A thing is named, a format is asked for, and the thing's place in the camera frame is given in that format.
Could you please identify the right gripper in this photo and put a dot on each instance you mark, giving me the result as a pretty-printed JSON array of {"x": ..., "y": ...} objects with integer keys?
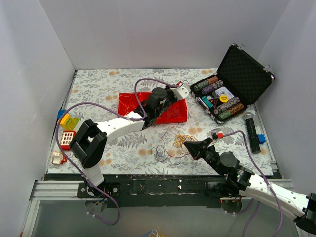
[{"x": 200, "y": 151}]

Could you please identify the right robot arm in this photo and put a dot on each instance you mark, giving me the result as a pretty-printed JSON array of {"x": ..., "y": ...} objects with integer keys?
[{"x": 300, "y": 208}]

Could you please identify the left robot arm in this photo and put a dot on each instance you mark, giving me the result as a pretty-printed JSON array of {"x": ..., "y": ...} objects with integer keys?
[{"x": 90, "y": 140}]

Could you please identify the red plastic bin right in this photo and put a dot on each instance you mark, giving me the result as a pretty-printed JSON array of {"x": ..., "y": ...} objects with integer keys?
[{"x": 176, "y": 113}]

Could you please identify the red plastic bin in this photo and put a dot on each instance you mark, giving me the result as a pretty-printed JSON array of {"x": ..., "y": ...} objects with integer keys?
[
  {"x": 143, "y": 96},
  {"x": 127, "y": 103},
  {"x": 176, "y": 113}
]

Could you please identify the black microphone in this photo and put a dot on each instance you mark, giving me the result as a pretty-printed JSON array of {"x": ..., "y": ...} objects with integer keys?
[{"x": 253, "y": 138}]

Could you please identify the blue toy block right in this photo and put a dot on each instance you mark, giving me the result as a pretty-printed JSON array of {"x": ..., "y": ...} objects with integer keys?
[{"x": 261, "y": 138}]

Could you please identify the red plastic bin middle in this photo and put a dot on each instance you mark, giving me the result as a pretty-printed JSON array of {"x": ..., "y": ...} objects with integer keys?
[{"x": 143, "y": 96}]

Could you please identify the red plastic bin left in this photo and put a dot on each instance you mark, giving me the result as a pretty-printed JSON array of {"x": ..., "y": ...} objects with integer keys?
[{"x": 127, "y": 103}]

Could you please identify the black poker chip case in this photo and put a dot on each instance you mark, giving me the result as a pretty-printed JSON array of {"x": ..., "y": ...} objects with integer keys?
[{"x": 238, "y": 83}]

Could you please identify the green toy brick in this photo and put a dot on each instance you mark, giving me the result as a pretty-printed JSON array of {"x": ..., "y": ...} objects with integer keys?
[{"x": 74, "y": 122}]

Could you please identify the red white window brick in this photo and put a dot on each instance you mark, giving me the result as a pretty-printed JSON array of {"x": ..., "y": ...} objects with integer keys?
[{"x": 66, "y": 139}]

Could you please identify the yellow toy brick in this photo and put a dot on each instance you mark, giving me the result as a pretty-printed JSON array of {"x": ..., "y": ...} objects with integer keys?
[{"x": 63, "y": 121}]

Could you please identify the red white toy figure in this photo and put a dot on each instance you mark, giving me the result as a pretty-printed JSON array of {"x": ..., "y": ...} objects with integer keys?
[{"x": 58, "y": 158}]

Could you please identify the blue toy brick left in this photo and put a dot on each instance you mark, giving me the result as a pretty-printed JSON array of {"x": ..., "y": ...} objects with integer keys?
[{"x": 60, "y": 113}]

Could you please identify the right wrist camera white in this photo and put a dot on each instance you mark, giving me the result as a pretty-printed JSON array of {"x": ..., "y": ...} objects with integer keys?
[{"x": 216, "y": 134}]

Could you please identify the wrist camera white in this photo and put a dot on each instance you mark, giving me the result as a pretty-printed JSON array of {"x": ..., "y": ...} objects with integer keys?
[
  {"x": 180, "y": 91},
  {"x": 216, "y": 134}
]

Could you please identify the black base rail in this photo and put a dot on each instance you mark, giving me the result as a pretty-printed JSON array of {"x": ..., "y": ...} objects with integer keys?
[{"x": 159, "y": 191}]

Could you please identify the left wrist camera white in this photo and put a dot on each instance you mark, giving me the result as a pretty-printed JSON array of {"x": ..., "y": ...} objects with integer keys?
[{"x": 180, "y": 91}]

